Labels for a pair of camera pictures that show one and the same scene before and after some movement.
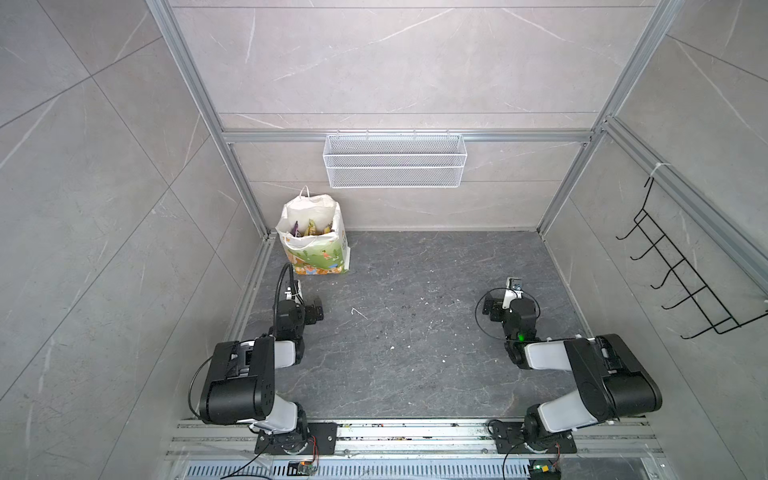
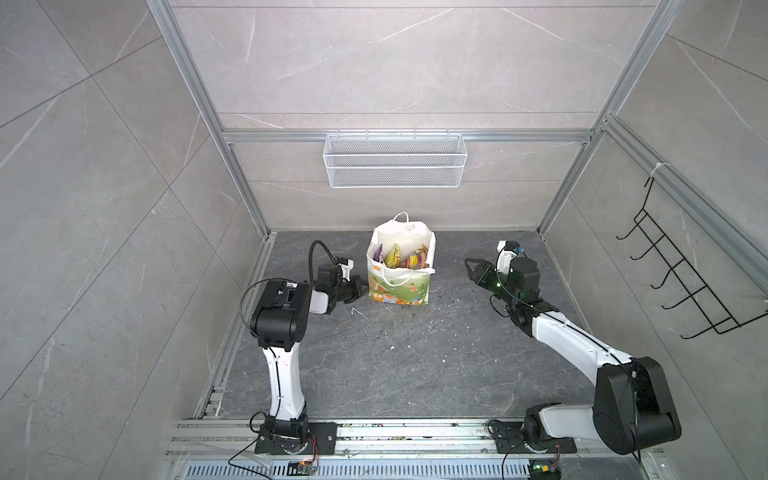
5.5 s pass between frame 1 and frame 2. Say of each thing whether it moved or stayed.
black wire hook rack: stayed
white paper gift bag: moved
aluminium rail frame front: stayed
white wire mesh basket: stayed
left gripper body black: moved
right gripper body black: moved
